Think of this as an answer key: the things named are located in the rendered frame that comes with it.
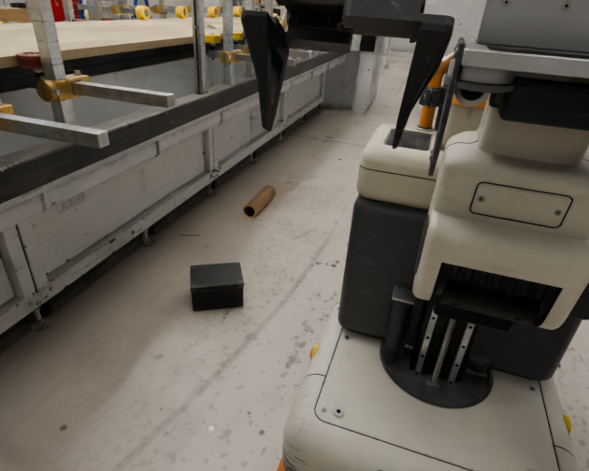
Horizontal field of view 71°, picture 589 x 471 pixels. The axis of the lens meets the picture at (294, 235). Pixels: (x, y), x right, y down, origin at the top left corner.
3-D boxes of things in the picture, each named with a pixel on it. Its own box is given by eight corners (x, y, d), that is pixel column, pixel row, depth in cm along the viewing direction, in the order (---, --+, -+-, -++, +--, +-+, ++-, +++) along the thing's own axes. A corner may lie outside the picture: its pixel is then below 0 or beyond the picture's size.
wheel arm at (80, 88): (175, 108, 107) (174, 92, 105) (167, 111, 104) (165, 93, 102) (41, 89, 117) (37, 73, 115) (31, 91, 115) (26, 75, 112)
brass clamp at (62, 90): (93, 94, 117) (91, 75, 114) (55, 103, 105) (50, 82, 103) (76, 92, 118) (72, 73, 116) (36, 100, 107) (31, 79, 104)
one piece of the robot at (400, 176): (348, 307, 141) (390, 38, 100) (521, 352, 127) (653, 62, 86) (322, 381, 113) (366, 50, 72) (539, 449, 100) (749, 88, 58)
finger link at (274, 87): (323, 130, 28) (348, -17, 27) (223, 116, 29) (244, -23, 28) (334, 146, 34) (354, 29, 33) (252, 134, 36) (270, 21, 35)
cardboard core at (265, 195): (275, 186, 251) (256, 206, 226) (275, 198, 255) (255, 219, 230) (263, 184, 253) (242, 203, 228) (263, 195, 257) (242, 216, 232)
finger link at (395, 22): (431, 144, 26) (461, -9, 25) (321, 129, 28) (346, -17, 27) (421, 158, 33) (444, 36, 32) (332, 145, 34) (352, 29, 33)
